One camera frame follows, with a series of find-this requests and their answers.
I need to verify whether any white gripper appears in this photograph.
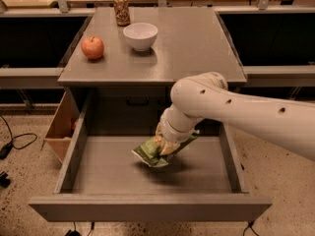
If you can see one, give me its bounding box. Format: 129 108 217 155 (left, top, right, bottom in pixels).
155 104 203 155

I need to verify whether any green jalapeno chip bag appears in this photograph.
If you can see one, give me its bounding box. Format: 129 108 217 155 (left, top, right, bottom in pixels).
132 132 199 168

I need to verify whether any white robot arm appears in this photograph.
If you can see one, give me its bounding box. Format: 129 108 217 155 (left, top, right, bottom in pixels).
159 73 315 160

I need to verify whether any open grey top drawer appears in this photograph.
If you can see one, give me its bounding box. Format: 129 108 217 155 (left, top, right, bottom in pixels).
30 98 272 222

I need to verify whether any cardboard box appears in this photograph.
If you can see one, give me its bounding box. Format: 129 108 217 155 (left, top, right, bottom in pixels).
44 92 79 161

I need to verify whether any white ceramic bowl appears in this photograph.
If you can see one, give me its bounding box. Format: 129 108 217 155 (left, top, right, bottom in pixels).
123 23 158 51

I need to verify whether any red apple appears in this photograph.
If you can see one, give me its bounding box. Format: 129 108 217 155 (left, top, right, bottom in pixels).
81 36 104 60

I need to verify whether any gold patterned drink can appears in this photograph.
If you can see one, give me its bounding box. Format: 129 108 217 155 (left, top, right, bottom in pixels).
113 0 130 27

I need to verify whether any black floor plug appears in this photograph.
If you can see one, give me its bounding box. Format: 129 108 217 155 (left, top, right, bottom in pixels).
0 171 11 188

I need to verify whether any black drawer handle left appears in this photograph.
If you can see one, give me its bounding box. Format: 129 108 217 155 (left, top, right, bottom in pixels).
126 97 150 106

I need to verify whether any black cable bottom right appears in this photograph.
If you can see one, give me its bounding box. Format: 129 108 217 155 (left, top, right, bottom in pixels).
242 221 260 236

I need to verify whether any black cable bottom left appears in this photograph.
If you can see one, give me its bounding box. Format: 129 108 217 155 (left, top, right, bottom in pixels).
64 221 95 236

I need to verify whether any black floor cable left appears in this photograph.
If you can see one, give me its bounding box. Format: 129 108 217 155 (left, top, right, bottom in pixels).
0 114 38 160

